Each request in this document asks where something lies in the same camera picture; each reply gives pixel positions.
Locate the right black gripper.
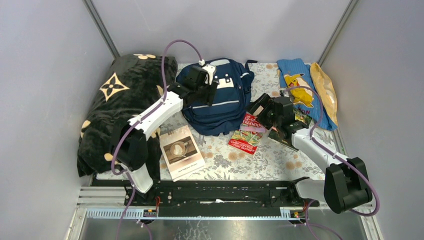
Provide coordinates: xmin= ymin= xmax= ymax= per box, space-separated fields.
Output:
xmin=244 ymin=93 xmax=282 ymax=131

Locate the pink highlighter pen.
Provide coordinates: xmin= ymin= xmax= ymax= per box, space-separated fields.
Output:
xmin=240 ymin=124 xmax=267 ymax=133

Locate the navy blue student backpack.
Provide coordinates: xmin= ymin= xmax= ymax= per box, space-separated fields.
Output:
xmin=182 ymin=57 xmax=256 ymax=136

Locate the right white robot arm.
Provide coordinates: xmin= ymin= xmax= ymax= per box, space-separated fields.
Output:
xmin=246 ymin=93 xmax=380 ymax=214

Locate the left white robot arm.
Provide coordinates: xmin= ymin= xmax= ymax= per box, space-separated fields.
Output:
xmin=110 ymin=63 xmax=218 ymax=206

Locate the yellow plastic bag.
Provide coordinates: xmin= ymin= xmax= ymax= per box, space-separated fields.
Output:
xmin=310 ymin=62 xmax=339 ymax=127

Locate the red Treehouse storybook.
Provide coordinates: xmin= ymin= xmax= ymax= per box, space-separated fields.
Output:
xmin=228 ymin=113 xmax=265 ymax=156

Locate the dark green gold book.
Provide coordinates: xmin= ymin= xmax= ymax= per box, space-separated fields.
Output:
xmin=268 ymin=108 xmax=312 ymax=152

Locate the floral white table mat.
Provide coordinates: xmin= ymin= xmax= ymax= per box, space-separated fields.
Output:
xmin=96 ymin=62 xmax=345 ymax=182

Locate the blue Pikachu cloth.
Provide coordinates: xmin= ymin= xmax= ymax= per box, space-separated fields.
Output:
xmin=276 ymin=58 xmax=338 ymax=131

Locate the black floral plush blanket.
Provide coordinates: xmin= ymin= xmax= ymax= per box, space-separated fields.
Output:
xmin=76 ymin=53 xmax=178 ymax=177

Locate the white coffee cover book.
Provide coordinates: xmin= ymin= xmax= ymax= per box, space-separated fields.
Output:
xmin=159 ymin=125 xmax=206 ymax=182

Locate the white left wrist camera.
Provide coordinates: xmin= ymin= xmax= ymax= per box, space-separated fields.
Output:
xmin=198 ymin=59 xmax=217 ymax=85

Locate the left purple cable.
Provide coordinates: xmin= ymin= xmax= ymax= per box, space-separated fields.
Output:
xmin=110 ymin=39 xmax=204 ymax=240

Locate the purple cable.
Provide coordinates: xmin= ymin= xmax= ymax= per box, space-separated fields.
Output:
xmin=110 ymin=39 xmax=204 ymax=240
xmin=284 ymin=85 xmax=381 ymax=240

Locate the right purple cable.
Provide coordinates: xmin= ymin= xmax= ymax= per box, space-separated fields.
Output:
xmin=284 ymin=85 xmax=381 ymax=240

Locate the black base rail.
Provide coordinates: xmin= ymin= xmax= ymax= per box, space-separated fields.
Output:
xmin=92 ymin=179 xmax=308 ymax=218

